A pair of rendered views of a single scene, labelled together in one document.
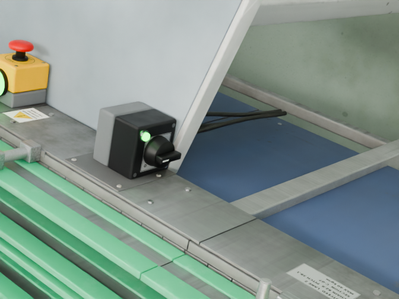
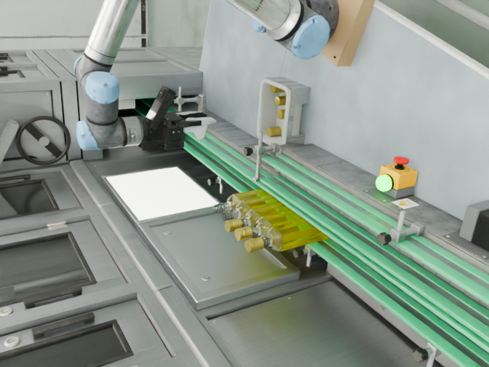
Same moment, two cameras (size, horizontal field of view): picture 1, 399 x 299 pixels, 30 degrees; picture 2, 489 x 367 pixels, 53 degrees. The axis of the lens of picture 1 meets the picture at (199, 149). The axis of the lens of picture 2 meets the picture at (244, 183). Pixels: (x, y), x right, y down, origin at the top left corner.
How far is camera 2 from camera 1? 0.30 m
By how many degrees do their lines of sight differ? 20
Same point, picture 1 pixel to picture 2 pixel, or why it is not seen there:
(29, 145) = (418, 226)
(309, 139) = not seen: outside the picture
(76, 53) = (439, 166)
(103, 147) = (468, 229)
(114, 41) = (470, 160)
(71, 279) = (457, 314)
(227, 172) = not seen: outside the picture
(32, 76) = (408, 179)
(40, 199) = (434, 262)
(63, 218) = (454, 276)
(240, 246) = not seen: outside the picture
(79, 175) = (455, 247)
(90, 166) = (460, 241)
